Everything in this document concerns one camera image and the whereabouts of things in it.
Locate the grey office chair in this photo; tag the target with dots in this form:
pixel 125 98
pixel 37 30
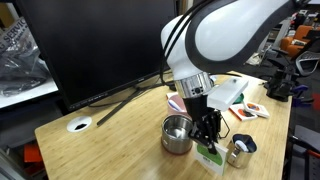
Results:
pixel 307 62

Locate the orange armchair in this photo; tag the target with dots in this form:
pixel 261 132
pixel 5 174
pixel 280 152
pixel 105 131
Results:
pixel 293 44

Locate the small steel pitcher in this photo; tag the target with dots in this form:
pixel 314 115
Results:
pixel 240 150

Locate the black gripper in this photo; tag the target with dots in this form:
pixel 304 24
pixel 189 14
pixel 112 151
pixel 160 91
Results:
pixel 205 122

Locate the stainless steel pot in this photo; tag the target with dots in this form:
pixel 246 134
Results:
pixel 175 130

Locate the white desk cable grommet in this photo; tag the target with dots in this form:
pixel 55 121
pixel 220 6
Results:
pixel 79 124

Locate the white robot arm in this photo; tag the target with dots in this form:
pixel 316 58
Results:
pixel 212 36

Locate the pink plastic cup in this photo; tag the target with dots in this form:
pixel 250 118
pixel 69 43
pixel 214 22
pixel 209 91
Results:
pixel 175 105

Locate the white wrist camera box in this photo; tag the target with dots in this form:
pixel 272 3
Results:
pixel 221 97

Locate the black clamp mount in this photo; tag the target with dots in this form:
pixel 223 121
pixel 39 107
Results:
pixel 280 86

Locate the large black computer monitor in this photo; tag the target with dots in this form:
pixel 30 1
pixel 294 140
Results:
pixel 95 48

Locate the green round plate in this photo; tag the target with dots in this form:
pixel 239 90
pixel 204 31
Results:
pixel 239 99

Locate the black monitor stand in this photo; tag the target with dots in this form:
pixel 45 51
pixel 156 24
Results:
pixel 138 91

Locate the black wire rack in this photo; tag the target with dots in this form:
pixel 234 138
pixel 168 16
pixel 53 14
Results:
pixel 224 129

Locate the black plastic bag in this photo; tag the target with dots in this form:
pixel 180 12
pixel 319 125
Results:
pixel 21 70

